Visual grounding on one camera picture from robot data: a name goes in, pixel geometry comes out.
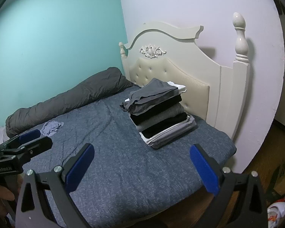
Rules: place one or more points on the light grey bed sheet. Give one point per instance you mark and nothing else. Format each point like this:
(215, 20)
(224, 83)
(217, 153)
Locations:
(3, 135)

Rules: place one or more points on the light blue crumpled garment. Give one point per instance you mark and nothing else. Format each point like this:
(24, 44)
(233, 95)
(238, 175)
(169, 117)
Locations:
(50, 128)

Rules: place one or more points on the person left hand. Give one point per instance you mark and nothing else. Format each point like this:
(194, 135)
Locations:
(5, 194)

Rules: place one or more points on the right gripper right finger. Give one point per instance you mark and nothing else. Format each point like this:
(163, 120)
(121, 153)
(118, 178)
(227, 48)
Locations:
(250, 208)

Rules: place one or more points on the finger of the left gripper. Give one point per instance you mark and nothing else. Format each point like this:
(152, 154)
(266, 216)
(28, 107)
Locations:
(37, 146)
(30, 136)

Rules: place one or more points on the cardboard box right floor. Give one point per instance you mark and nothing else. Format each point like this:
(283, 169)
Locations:
(282, 177)

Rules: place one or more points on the grey folded garment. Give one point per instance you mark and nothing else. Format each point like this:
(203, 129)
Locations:
(171, 112)

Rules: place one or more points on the white folded garment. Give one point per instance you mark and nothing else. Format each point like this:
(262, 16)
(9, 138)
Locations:
(181, 88)

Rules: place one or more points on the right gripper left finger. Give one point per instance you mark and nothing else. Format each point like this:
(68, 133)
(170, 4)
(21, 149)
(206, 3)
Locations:
(33, 208)

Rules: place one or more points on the black folded garment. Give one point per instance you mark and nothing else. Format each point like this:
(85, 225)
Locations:
(164, 124)

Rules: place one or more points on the rolled dark grey duvet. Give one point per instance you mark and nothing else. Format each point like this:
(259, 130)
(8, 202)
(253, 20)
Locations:
(100, 85)

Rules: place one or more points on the grey shorts garment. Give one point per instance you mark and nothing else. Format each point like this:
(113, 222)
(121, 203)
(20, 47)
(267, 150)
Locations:
(152, 94)

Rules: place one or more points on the white red item on floor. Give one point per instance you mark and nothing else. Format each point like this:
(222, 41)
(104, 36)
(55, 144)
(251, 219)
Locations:
(276, 214)

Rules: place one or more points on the dark blue patterned bedspread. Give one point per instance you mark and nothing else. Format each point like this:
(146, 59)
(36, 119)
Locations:
(127, 179)

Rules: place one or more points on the cream tufted headboard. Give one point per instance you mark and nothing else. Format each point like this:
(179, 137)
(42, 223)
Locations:
(215, 93)

